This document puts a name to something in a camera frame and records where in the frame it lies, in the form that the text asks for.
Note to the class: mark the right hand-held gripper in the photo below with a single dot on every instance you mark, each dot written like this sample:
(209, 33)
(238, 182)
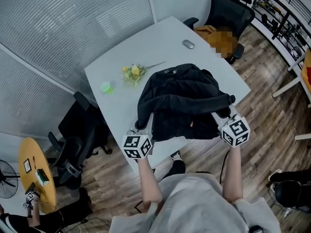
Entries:
(235, 132)

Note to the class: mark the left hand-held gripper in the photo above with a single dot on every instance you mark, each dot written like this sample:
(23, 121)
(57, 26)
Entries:
(136, 145)

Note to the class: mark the black backpack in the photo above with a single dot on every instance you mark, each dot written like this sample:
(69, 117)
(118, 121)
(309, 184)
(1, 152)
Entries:
(182, 96)

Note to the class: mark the person's right forearm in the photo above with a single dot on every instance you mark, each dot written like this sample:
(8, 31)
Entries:
(232, 173)

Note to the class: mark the person's left forearm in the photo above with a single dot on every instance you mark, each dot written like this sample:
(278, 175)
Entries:
(148, 181)

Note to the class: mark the person's black white shoe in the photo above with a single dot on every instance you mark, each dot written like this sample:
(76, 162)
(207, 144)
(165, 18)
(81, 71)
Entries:
(176, 156)

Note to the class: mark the green cup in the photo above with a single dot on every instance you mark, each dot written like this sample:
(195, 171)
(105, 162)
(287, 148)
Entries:
(106, 87)

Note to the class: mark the yellow flower bouquet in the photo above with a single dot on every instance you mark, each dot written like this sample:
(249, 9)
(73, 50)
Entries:
(133, 73)

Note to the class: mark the orange cloth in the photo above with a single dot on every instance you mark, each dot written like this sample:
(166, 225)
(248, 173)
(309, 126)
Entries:
(213, 36)

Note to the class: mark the grey computer mouse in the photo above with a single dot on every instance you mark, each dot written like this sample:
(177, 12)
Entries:
(188, 44)

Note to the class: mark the white table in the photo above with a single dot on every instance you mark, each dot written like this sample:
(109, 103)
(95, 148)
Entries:
(155, 45)

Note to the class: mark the person's grey shirt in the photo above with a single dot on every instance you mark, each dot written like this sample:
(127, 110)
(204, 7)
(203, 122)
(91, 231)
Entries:
(194, 203)

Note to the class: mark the red object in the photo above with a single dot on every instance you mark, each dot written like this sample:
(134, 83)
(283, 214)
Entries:
(308, 75)

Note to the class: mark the black mesh chair with headrest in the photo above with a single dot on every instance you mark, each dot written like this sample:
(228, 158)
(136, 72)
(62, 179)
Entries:
(228, 11)

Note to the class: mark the green and white box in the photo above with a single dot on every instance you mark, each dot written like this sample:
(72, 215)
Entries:
(41, 177)

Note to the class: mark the white power strip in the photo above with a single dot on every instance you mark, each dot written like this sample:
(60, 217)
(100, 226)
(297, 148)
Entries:
(288, 211)

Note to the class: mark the black metal railing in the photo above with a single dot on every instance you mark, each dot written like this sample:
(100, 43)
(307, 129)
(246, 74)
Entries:
(284, 16)

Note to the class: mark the round wooden side table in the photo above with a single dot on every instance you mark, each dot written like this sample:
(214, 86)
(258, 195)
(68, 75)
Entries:
(43, 195)

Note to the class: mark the small black framed card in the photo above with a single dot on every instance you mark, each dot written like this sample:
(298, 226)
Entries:
(27, 165)

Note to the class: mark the black floor fan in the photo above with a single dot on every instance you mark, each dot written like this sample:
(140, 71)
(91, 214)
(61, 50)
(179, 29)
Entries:
(6, 181)

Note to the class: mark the black office chair grey bracket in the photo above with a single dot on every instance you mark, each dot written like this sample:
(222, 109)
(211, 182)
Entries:
(70, 149)

